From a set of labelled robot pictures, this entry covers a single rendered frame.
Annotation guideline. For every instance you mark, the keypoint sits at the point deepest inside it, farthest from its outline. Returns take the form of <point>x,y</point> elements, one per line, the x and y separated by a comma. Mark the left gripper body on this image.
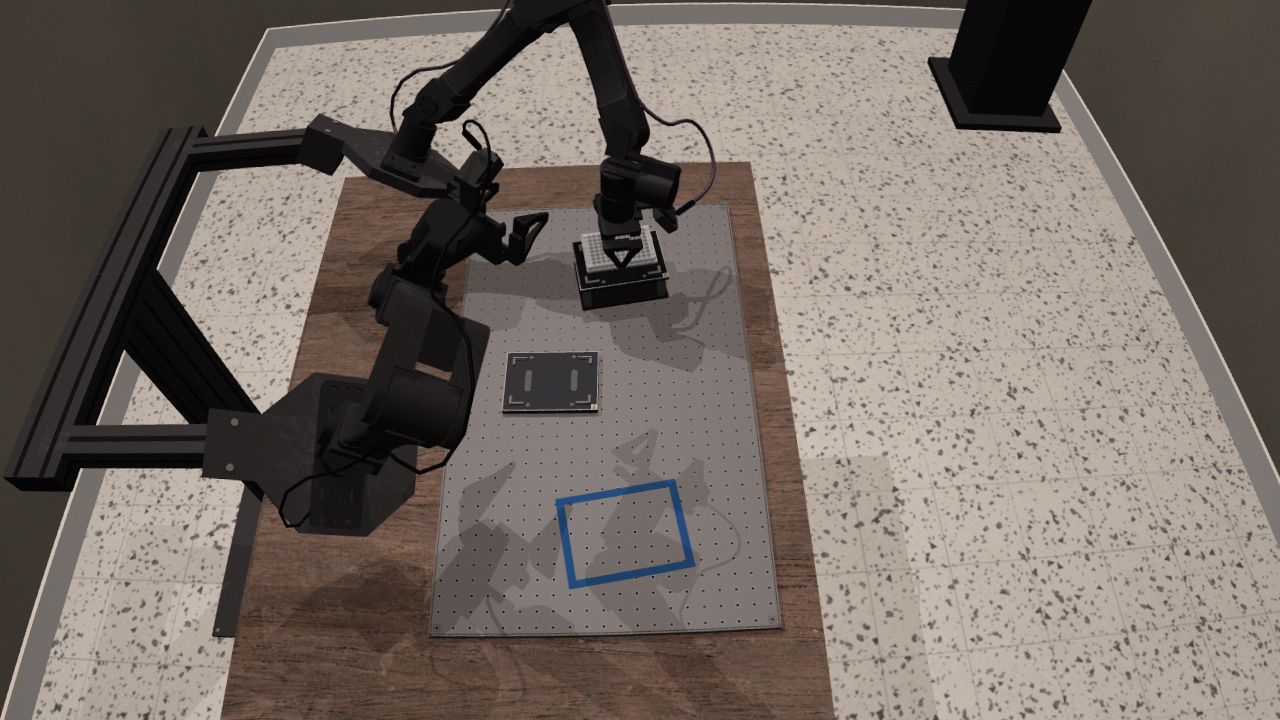
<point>621,217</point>

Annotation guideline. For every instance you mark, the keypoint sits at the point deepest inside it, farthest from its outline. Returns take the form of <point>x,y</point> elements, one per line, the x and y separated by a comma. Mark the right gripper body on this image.
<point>486,234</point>

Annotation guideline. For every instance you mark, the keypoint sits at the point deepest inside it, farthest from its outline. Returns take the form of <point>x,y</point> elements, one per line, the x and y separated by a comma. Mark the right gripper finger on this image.
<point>493,189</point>
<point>521,225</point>

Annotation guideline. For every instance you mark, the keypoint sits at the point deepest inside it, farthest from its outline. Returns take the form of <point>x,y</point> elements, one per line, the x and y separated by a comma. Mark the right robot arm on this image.
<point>418,404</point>

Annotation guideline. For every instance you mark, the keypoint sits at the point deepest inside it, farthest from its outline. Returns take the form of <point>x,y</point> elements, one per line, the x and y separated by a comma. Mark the blue tape rectangle outline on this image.
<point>573,583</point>

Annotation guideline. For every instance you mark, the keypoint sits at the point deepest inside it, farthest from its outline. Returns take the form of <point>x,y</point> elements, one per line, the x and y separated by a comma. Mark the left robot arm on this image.
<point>622,120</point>

